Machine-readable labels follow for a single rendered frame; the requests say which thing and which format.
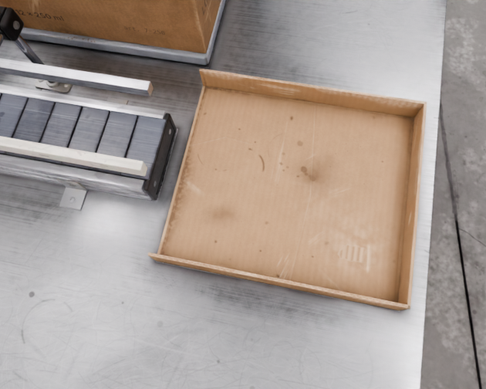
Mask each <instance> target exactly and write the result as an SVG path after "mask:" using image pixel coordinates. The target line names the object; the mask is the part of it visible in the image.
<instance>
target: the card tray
mask: <svg viewBox="0 0 486 389"><path fill-rule="evenodd" d="M199 71H200V74H201V80H202V83H203V87H202V91H201V95H200V99H199V102H198V105H197V110H196V114H195V116H194V122H193V124H192V128H191V132H190V136H189V139H188V142H187V147H186V150H185V153H184V158H183V161H182V165H181V169H180V173H179V175H178V179H177V183H176V187H175V190H174V195H173V198H172V201H171V204H170V209H169V212H168V216H167V220H166V224H165V226H164V232H163V234H162V238H161V241H160V246H159V249H158V252H157V254H155V253H151V252H148V256H149V257H151V258H152V259H154V260H156V261H158V262H164V263H168V264H172V265H176V266H183V267H188V268H192V269H198V270H202V271H206V272H213V273H217V274H222V275H226V276H232V277H236V278H240V279H247V280H251V281H256V282H263V283H267V284H270V285H274V286H281V287H285V288H290V289H297V290H301V291H304V292H308V293H315V294H319V295H324V296H331V297H335V298H339V299H345V300H349V301H353V302H358V303H365V304H369V305H373V306H379V307H383V308H387V309H392V310H408V309H410V304H411V294H412V285H413V266H414V256H415V246H416V237H417V218H418V208H419V198H420V179H421V170H422V160H423V150H424V131H425V122H426V112H427V102H424V101H419V100H409V99H404V98H398V97H392V96H383V95H377V94H372V93H362V92H356V91H351V90H341V89H336V88H330V87H324V86H314V85H309V84H304V83H293V82H288V81H283V80H277V79H267V78H262V77H257V76H246V75H241V74H236V73H226V72H220V71H214V70H209V69H199Z"/></svg>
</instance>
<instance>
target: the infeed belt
mask: <svg viewBox="0 0 486 389"><path fill-rule="evenodd" d="M137 119H138V120H137ZM166 123H167V120H164V119H159V118H154V117H145V116H139V118H138V115H135V114H130V113H121V112H116V111H111V112H110V111H109V110H102V109H97V108H92V107H82V106H79V105H74V104H69V103H60V102H55V101H50V100H41V99H36V98H31V97H29V98H28V97H26V96H17V95H12V94H7V93H3V94H2V93H0V136H1V137H9V138H14V139H19V140H27V141H31V142H36V143H41V144H48V145H53V146H58V147H66V148H71V149H75V150H80V151H88V152H93V153H98V154H105V155H110V156H114V157H123V158H127V159H132V160H137V161H143V162H144V163H145V165H146V166H147V173H146V175H145V176H140V175H135V174H128V173H123V172H119V171H111V170H107V169H102V168H97V167H89V166H85V165H80V164H72V163H68V162H63V161H55V160H51V159H46V158H41V157H33V156H29V155H24V154H17V153H12V152H8V151H0V154H4V155H8V156H13V157H20V158H25V159H29V160H34V161H42V162H46V163H51V164H59V165H63V166H68V167H76V168H80V169H85V170H89V171H97V172H102V173H106V174H114V175H119V176H123V177H128V178H136V179H140V180H145V181H146V180H148V181H149V180H150V176H151V173H152V170H153V168H154V163H155V160H156V157H157V152H158V150H159V146H160V142H161V139H162V136H163V133H164V129H165V126H166Z"/></svg>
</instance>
